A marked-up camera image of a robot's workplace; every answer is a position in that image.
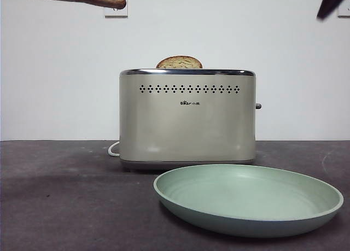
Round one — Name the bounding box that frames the pale green round plate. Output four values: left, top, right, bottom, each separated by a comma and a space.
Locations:
153, 164, 345, 231

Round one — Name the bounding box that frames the round-topped toasted bread slice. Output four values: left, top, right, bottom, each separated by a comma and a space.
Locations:
155, 55, 203, 69

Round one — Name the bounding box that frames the beige toaster with chrome top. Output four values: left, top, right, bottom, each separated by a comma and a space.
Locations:
119, 68, 263, 173

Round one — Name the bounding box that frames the white wall socket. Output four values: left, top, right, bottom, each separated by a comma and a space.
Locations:
104, 0, 129, 19
337, 0, 350, 19

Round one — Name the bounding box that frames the white power cable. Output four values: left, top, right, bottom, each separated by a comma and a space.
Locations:
108, 141, 121, 156

